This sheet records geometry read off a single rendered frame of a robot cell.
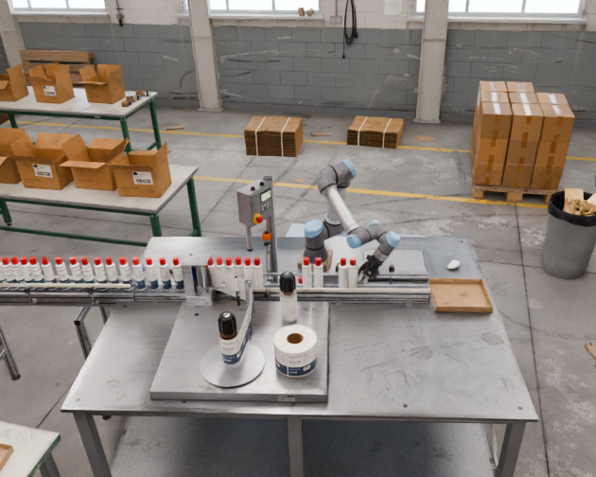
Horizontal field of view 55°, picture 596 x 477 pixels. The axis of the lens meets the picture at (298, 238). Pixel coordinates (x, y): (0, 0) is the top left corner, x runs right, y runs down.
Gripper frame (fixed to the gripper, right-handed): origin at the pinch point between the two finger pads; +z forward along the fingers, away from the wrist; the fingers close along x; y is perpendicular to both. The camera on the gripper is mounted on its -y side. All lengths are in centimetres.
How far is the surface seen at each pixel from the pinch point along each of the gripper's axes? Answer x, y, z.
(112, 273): -122, 3, 63
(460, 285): 55, -10, -20
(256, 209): -69, -1, -11
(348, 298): -1.5, 5.9, 9.5
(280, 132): -38, -393, 95
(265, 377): -37, 69, 27
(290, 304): -35.1, 32.5, 10.0
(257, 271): -52, 3, 20
